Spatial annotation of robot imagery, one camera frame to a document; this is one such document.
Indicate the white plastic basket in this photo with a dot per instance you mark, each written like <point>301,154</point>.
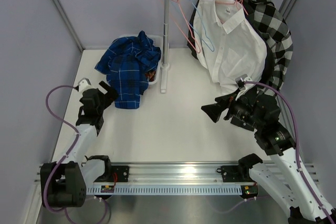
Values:
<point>140,53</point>

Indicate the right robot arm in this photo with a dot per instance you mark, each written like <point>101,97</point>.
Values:
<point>298,196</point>

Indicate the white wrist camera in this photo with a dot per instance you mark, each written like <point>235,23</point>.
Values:
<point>83,85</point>
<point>244,85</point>

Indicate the blue wire hanger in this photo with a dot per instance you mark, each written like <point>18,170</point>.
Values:
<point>198,39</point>

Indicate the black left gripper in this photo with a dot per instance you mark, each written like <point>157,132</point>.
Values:
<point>110,96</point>

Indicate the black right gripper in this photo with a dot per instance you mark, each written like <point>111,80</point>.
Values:
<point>214,110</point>

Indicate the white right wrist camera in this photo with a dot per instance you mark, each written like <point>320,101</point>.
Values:
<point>244,85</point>

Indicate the black white checked shirt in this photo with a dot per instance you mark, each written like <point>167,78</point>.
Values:
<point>269,22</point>

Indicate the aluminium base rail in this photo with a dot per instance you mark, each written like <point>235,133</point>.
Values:
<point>185,174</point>

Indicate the blue plaid shirt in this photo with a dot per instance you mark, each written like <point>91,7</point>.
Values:
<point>129,92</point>

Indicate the white slotted cable duct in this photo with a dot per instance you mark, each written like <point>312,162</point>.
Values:
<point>164,190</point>

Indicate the red plaid shirt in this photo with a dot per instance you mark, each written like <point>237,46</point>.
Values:
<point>151,75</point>

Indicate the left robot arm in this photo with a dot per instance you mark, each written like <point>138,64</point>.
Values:
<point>64,183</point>

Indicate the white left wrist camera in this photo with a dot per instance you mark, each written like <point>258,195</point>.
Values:
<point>83,85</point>

